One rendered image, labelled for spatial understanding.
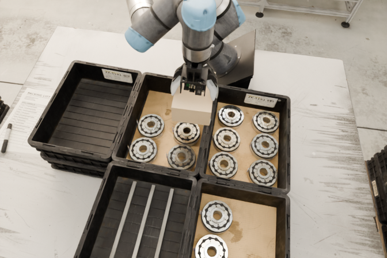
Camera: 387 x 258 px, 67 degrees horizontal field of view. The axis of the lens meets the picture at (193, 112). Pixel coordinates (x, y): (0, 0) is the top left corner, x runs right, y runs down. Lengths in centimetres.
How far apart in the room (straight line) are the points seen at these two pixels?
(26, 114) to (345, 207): 141
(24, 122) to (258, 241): 109
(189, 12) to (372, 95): 227
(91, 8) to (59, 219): 227
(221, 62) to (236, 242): 73
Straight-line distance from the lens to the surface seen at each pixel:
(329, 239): 128
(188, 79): 78
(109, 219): 107
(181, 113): 89
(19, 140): 146
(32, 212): 130
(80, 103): 130
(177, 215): 104
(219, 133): 114
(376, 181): 210
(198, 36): 68
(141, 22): 77
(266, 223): 108
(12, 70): 279
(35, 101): 155
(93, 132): 121
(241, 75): 126
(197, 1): 67
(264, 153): 113
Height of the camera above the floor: 184
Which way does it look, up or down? 57 degrees down
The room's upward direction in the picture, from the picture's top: 4 degrees clockwise
